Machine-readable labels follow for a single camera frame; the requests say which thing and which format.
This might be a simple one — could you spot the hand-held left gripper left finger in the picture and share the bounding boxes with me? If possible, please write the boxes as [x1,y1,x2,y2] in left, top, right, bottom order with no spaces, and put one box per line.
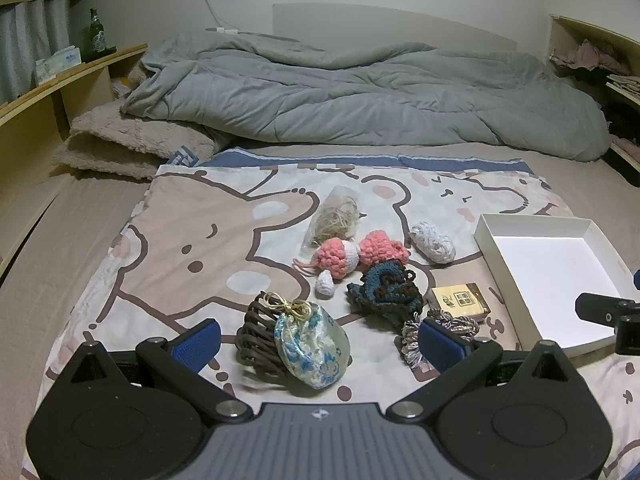
[65,319,253,423]

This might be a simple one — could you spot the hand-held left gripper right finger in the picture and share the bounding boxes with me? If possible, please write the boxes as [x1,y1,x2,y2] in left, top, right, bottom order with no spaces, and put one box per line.
[387,319,581,423]

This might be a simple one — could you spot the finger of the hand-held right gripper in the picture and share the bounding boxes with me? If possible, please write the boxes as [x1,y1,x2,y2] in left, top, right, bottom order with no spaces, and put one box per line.
[615,310,640,356]
[575,291,640,327]

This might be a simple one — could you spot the white cardboard box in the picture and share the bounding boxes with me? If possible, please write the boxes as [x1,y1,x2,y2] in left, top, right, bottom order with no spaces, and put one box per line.
[474,213,638,358]

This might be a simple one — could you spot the floral drawstring pouch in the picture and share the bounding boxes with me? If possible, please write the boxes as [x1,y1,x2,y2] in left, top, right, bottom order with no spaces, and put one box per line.
[262,292,351,391]

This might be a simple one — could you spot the small gold box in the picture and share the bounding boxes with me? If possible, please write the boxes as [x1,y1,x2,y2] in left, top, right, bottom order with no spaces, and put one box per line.
[425,282,491,323]

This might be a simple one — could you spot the brown yarn bundle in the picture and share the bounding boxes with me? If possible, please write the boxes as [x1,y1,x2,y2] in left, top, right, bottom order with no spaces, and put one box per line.
[235,291,301,378]

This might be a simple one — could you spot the dark blue crochet piece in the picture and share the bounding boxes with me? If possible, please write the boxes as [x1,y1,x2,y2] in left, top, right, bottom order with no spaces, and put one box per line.
[346,259,425,318]

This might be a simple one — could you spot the white yarn ball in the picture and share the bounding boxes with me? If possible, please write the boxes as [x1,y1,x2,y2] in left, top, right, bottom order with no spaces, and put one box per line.
[410,220,457,265]

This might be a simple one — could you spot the cartoon printed blanket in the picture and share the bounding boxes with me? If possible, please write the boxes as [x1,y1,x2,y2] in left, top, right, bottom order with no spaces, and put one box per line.
[22,147,640,480]

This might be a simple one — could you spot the pink crochet toy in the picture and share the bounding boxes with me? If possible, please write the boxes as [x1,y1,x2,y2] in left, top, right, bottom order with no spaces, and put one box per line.
[292,230,411,281]

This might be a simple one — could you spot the small white crochet piece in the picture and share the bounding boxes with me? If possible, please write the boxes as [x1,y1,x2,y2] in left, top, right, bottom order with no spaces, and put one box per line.
[315,269,338,298]

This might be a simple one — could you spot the beige fluffy blanket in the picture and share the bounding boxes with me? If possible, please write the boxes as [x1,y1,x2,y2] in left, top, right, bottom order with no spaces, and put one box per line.
[50,67,231,181]

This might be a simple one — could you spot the folded light clothes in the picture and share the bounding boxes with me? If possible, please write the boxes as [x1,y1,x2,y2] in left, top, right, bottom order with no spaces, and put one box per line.
[606,74,640,97]

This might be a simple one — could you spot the pink crumpled clothes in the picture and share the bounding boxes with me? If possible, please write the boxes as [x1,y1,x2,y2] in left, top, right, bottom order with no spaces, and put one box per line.
[550,40,621,73]

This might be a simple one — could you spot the grey duvet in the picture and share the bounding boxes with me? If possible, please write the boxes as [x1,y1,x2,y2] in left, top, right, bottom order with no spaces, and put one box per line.
[120,30,611,163]

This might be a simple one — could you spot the wooden shelf with clothes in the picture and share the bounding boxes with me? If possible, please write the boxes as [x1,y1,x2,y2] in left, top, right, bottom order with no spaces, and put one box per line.
[547,14,640,171]

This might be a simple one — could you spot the curved wooden shelf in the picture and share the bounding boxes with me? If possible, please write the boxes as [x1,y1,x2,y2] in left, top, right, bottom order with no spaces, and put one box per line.
[0,44,149,276]

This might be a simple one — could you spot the tissue pack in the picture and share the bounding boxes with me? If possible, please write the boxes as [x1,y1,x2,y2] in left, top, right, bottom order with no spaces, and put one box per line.
[34,46,83,86]

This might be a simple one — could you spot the green glass bottle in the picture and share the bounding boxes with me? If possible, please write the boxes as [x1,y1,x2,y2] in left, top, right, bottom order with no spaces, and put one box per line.
[86,7,107,61]

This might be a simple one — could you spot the grey curtain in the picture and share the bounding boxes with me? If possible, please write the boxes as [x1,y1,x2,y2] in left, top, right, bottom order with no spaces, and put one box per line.
[0,0,71,106]

